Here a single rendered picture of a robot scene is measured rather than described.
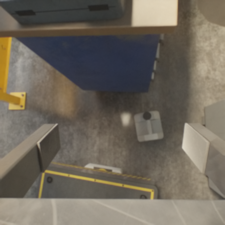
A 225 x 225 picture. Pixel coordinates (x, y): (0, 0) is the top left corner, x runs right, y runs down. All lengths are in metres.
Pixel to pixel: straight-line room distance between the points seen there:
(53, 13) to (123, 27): 0.15
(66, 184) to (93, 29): 0.88
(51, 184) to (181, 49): 1.31
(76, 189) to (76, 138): 0.45
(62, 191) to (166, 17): 0.99
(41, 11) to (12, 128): 1.34
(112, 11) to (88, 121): 1.04
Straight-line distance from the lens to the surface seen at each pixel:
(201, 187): 1.39
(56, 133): 0.16
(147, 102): 1.30
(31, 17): 0.46
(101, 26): 0.40
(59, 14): 0.42
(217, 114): 1.11
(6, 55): 1.64
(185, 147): 0.17
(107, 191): 1.02
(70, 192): 1.08
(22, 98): 1.63
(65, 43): 0.62
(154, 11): 0.41
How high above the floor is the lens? 1.27
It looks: 78 degrees down
